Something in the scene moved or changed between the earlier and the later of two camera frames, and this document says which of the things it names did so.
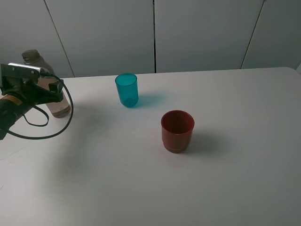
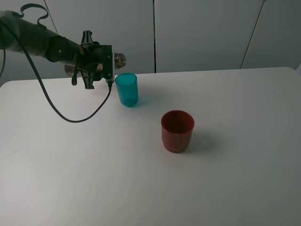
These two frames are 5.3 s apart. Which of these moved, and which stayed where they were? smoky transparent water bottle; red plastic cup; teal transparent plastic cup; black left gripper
Moved: smoky transparent water bottle; black left gripper
Stayed: red plastic cup; teal transparent plastic cup
